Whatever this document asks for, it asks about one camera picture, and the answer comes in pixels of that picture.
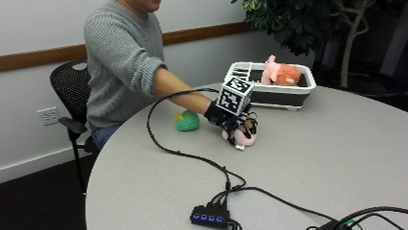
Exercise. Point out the white cube with black markers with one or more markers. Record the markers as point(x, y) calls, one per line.
point(235, 96)

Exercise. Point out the green soft toy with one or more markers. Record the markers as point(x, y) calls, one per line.
point(188, 120)

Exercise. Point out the white and black basket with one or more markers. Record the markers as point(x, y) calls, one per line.
point(272, 89)

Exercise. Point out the pink and orange soft toy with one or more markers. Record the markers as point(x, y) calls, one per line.
point(281, 74)

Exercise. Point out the black usb hub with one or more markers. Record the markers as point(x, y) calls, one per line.
point(211, 218)

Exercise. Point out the green indoor tree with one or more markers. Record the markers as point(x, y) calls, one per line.
point(306, 25)

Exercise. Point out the the person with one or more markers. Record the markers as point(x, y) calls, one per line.
point(122, 60)

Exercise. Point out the black mesh office chair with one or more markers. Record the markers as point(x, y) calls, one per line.
point(73, 96)

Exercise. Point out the white wall outlet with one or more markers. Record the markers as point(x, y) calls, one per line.
point(49, 115)

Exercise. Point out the wooden wall rail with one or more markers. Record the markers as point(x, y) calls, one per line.
point(65, 52)

